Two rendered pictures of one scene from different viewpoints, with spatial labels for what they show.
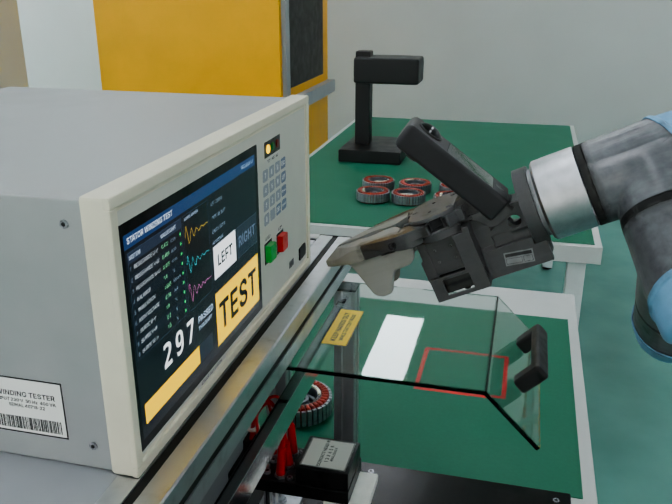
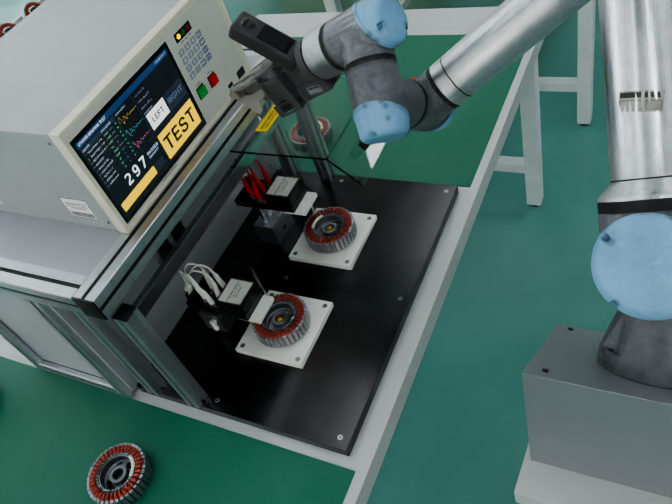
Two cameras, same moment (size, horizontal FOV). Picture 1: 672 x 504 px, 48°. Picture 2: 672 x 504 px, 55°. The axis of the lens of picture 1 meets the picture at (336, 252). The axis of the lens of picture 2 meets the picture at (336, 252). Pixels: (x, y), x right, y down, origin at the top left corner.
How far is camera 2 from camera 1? 0.61 m
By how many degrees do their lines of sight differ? 33
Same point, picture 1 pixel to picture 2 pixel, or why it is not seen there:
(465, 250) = (282, 91)
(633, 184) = (343, 54)
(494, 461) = (424, 165)
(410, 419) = not seen: hidden behind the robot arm
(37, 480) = (92, 237)
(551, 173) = (308, 46)
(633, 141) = (341, 26)
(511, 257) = (310, 90)
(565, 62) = not seen: outside the picture
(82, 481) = (108, 237)
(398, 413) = not seen: hidden behind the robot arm
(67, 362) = (81, 193)
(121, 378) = (101, 199)
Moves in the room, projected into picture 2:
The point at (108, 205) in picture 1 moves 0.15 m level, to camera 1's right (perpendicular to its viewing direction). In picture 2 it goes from (59, 137) to (152, 126)
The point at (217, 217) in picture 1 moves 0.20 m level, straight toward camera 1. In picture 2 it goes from (143, 99) to (113, 182)
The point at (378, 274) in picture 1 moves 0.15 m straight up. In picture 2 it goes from (252, 103) to (217, 22)
